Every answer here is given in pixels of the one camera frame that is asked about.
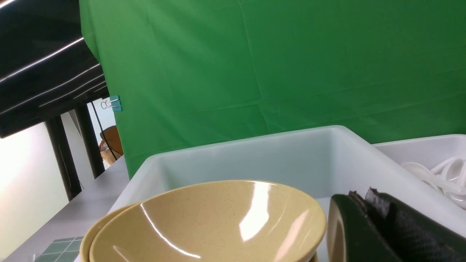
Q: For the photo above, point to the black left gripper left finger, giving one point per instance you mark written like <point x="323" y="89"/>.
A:
<point x="352" y="235"/>

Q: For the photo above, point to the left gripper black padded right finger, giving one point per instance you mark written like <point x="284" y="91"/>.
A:
<point x="413" y="236"/>

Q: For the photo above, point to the tan noodle bowl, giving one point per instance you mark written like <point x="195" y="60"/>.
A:
<point x="218" y="221"/>

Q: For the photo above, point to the top stacked tan bowl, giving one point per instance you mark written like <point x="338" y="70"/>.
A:
<point x="85" y="246"/>

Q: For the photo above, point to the white soup spoon left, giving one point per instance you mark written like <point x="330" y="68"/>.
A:
<point x="422" y="173"/>

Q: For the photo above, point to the white soup spoon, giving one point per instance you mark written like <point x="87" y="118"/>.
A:
<point x="450" y="174"/>
<point x="422" y="173"/>

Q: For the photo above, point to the white soup spoon top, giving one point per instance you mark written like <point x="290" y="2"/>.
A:
<point x="450" y="174"/>

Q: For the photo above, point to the large translucent white tub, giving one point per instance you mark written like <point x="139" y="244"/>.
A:
<point x="320" y="162"/>

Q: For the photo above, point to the white spoon bin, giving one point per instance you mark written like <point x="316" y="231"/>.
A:
<point x="429" y="152"/>

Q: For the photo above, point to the green backdrop cloth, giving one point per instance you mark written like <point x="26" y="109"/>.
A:
<point x="195" y="72"/>

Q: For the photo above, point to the brown chair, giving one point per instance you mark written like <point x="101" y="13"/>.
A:
<point x="110" y="146"/>

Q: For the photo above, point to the teal binder clip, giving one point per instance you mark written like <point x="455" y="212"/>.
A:
<point x="113" y="103"/>

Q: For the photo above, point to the green checked tablecloth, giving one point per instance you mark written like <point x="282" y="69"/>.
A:
<point x="61" y="250"/>

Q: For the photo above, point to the black frame stand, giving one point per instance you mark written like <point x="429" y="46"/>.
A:
<point x="46" y="70"/>

